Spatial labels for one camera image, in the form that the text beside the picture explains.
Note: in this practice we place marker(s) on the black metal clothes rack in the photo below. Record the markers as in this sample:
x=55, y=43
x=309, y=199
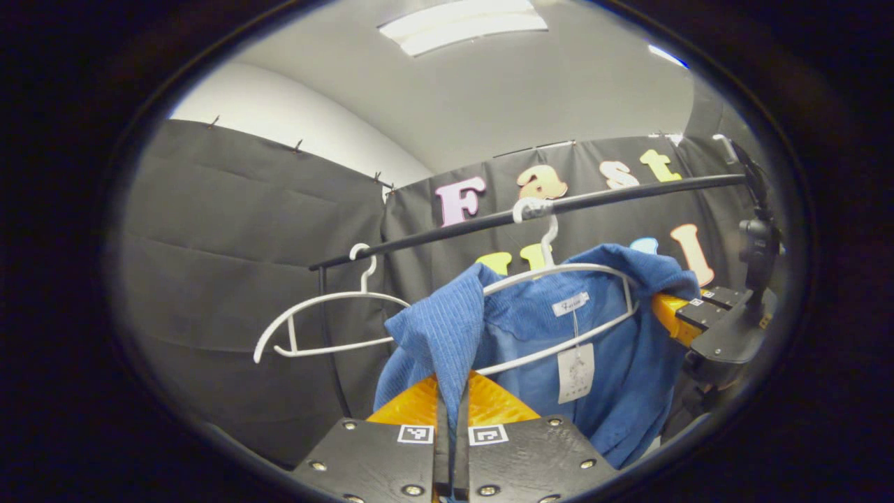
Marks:
x=628, y=197

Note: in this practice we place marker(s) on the white paper hang tag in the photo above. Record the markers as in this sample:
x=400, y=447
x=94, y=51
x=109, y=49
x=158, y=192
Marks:
x=576, y=374

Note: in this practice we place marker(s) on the white hanger with taped hook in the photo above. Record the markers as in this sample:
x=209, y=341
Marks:
x=547, y=248

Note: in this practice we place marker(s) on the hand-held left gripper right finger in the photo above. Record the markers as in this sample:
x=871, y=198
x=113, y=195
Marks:
x=531, y=461

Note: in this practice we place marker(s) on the black backdrop cloth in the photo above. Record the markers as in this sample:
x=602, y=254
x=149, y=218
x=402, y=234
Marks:
x=230, y=279

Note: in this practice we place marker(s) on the large rectangular ceiling light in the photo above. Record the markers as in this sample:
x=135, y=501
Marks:
x=461, y=26

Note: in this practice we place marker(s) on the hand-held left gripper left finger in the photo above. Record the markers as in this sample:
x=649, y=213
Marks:
x=377, y=461

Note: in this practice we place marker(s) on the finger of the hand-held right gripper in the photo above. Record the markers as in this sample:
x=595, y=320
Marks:
x=674, y=318
x=726, y=297

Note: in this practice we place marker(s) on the white plastic clothes hanger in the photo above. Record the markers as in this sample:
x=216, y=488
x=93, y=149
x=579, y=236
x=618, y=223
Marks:
x=335, y=294

